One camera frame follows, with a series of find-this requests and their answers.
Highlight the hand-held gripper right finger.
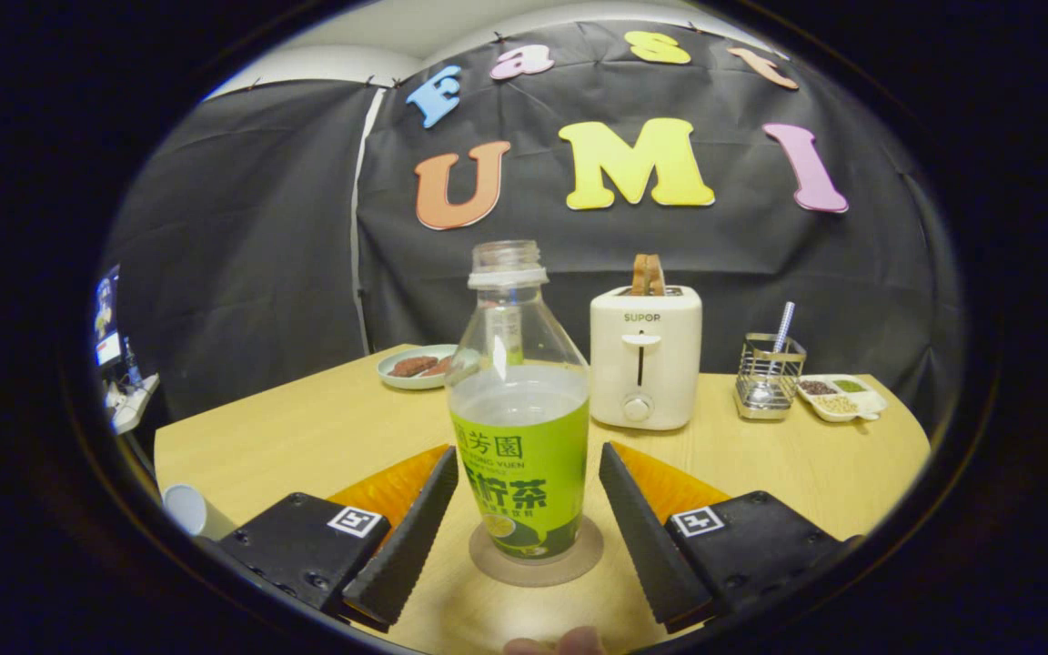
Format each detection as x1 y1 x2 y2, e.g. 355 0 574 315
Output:
599 441 862 629

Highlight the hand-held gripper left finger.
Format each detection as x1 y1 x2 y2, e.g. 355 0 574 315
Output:
215 444 459 629

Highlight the round brown coaster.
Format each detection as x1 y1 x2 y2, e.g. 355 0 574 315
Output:
469 515 605 588

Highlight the green label juice bottle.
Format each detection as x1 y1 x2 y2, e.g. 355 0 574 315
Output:
445 240 592 561

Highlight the white cup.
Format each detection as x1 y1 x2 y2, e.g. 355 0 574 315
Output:
162 483 236 540

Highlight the wooden table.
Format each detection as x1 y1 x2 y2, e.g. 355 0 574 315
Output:
153 344 932 655

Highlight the pale green plate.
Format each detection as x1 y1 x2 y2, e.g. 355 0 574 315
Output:
378 344 459 391

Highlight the cream toaster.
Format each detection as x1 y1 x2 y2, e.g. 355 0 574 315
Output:
589 285 703 431

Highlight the white divided dish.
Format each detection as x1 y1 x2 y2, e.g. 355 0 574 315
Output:
797 374 890 424

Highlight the metal spoon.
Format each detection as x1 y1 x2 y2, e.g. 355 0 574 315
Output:
747 302 796 406

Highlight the toasted bread slice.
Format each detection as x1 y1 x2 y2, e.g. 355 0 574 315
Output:
630 254 667 297

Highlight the white power strip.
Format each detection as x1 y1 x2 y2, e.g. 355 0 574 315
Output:
106 373 161 436

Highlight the computer monitor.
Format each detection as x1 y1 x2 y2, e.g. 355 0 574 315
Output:
92 264 123 369

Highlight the metal wire utensil holder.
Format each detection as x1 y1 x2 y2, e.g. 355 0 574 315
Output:
734 333 807 421

